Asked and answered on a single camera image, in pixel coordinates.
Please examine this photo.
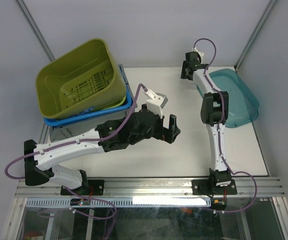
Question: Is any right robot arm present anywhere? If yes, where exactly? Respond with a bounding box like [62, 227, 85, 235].
[180, 49, 232, 197]

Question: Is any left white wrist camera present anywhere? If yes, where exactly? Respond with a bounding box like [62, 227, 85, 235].
[144, 89, 168, 119]

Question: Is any grey plastic crate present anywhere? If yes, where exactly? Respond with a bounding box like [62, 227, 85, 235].
[49, 64, 131, 142]

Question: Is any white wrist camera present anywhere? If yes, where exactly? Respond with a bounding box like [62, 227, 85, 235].
[144, 89, 168, 119]
[193, 47, 205, 62]

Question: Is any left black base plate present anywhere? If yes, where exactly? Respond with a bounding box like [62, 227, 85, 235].
[60, 179, 105, 197]

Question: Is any olive slotted basket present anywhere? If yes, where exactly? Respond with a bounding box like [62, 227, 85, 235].
[35, 38, 127, 120]

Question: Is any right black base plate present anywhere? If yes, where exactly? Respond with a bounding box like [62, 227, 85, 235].
[191, 179, 238, 197]

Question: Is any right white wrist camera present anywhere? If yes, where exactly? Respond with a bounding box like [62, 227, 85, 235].
[193, 47, 205, 62]

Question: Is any blue plastic tub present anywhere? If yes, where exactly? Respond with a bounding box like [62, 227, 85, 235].
[43, 85, 134, 127]

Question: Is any teal translucent container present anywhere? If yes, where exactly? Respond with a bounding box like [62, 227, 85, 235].
[208, 68, 259, 129]

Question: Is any white slotted cable duct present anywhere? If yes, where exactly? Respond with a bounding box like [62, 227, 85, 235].
[26, 196, 211, 208]

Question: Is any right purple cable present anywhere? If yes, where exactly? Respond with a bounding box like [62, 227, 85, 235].
[192, 37, 257, 215]

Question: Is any aluminium mounting rail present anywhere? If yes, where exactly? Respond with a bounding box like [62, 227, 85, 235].
[15, 176, 284, 201]

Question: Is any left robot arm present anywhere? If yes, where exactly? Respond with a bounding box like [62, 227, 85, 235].
[24, 108, 181, 195]

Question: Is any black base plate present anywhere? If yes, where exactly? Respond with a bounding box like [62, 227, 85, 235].
[60, 179, 105, 197]
[191, 179, 238, 197]

